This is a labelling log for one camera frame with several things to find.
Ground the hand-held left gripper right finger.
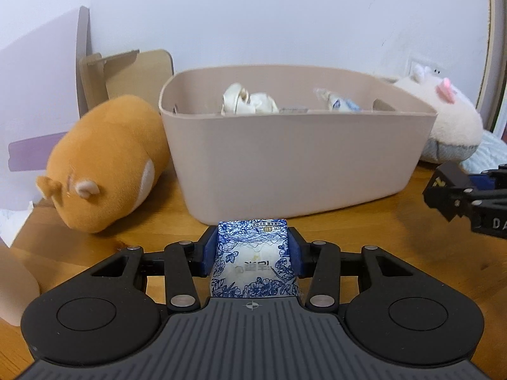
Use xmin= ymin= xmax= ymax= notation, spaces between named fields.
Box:
xmin=289 ymin=226 xmax=416 ymax=310

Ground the orange hamster plush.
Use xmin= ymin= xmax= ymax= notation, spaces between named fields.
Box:
xmin=35 ymin=94 xmax=169 ymax=234

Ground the white wooden frame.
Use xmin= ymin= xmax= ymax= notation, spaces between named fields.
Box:
xmin=475 ymin=0 xmax=507 ymax=131

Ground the beige plastic container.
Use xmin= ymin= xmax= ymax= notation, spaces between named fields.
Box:
xmin=158 ymin=64 xmax=438 ymax=224

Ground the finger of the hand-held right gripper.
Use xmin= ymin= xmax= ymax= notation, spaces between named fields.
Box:
xmin=473 ymin=164 xmax=507 ymax=191
xmin=455 ymin=191 xmax=507 ymax=222

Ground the small black box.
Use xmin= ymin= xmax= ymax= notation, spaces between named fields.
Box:
xmin=422 ymin=161 xmax=476 ymax=222

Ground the white wall socket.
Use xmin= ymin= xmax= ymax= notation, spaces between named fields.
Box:
xmin=408 ymin=57 xmax=444 ymax=78

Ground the blue floral tissue packet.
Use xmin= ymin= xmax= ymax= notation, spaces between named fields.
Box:
xmin=208 ymin=218 xmax=302 ymax=298

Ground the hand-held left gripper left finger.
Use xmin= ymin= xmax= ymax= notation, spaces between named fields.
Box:
xmin=89 ymin=225 xmax=218 ymax=311

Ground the brown cardboard piece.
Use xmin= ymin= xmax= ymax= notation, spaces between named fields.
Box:
xmin=77 ymin=49 xmax=175 ymax=121

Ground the clear snack stick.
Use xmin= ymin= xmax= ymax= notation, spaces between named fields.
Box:
xmin=314 ymin=87 xmax=362 ymax=112

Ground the white and purple board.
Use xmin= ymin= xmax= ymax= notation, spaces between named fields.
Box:
xmin=0 ymin=6 xmax=93 ymax=210

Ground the cream plush with pink nose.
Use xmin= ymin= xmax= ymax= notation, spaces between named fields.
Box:
xmin=390 ymin=64 xmax=485 ymax=164

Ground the beige cylinder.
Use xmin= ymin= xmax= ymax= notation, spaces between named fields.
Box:
xmin=0 ymin=243 xmax=40 ymax=327

